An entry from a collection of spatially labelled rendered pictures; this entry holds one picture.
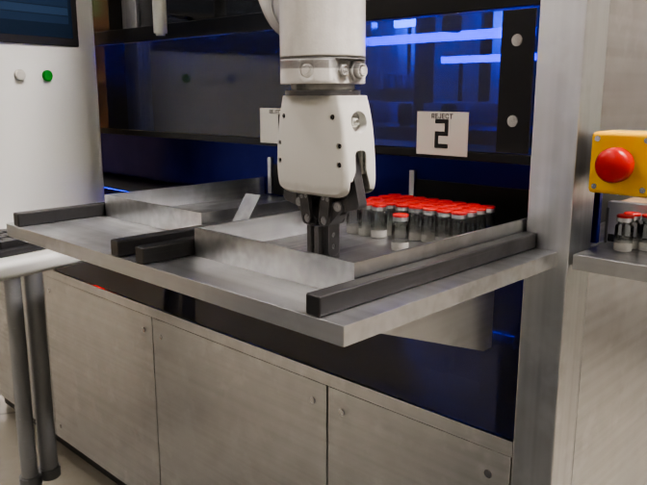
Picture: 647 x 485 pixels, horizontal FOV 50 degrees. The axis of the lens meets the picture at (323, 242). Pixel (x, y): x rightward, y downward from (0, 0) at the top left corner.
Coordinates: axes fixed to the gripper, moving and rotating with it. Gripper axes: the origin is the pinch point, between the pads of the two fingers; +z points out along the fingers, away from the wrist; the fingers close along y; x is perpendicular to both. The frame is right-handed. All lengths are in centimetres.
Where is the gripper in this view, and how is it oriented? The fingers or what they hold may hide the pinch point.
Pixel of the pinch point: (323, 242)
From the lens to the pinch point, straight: 72.6
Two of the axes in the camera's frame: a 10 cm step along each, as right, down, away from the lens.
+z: 0.0, 9.8, 2.1
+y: -7.2, -1.4, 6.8
